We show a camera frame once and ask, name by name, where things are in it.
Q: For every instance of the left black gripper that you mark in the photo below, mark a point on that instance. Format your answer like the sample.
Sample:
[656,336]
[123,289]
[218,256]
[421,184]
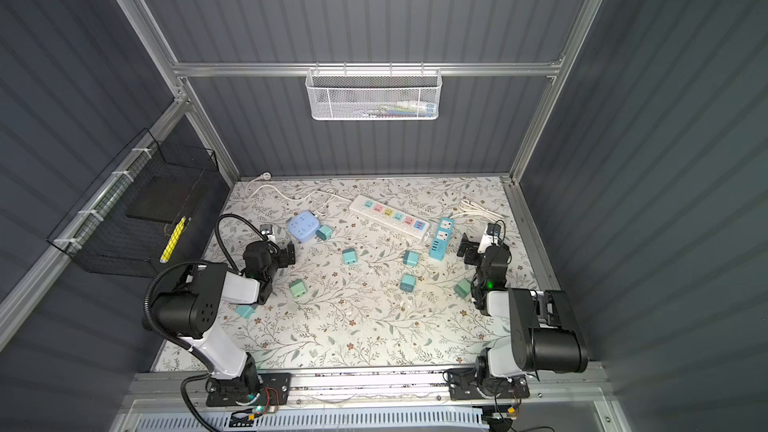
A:
[282,253]

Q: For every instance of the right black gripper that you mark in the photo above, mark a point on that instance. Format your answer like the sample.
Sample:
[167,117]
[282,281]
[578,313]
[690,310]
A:
[474,250]

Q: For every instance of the green charger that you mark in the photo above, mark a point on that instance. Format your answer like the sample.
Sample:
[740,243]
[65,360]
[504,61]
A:
[298,288]
[463,288]

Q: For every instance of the teal usb power strip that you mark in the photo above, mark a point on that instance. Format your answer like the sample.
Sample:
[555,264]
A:
[441,240]

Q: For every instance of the teal charger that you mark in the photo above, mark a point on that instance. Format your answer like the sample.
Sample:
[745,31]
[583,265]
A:
[245,311]
[408,283]
[411,258]
[349,256]
[324,233]

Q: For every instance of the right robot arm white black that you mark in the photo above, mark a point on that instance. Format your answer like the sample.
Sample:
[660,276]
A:
[542,335]

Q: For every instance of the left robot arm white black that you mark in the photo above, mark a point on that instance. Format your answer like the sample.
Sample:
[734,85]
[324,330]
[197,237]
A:
[182,306]

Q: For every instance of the blue square socket cube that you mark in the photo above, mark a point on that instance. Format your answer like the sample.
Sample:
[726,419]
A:
[303,226]

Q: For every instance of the teal charger beside blue cube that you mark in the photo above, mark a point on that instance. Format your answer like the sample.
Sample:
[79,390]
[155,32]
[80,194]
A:
[324,233]

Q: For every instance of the yellow marker pen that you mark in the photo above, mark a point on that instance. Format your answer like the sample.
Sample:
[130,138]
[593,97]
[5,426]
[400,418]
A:
[173,241]

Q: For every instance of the floral table mat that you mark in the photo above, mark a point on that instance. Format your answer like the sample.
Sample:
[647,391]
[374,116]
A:
[356,315]

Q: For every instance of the black pad in basket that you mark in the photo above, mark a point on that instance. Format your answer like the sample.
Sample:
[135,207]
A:
[162,200]

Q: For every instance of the white multicolour power strip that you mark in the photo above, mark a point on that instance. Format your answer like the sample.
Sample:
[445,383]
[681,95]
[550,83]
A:
[390,217]

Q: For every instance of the pens in white basket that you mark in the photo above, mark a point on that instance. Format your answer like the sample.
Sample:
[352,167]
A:
[403,109]

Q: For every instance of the black wire basket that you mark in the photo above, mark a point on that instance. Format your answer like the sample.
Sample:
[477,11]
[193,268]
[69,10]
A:
[98,236]

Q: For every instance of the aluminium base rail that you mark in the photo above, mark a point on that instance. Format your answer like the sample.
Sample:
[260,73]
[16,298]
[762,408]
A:
[371,387]

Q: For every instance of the white wire mesh basket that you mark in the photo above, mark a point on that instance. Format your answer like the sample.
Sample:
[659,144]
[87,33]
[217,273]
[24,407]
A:
[335,97]

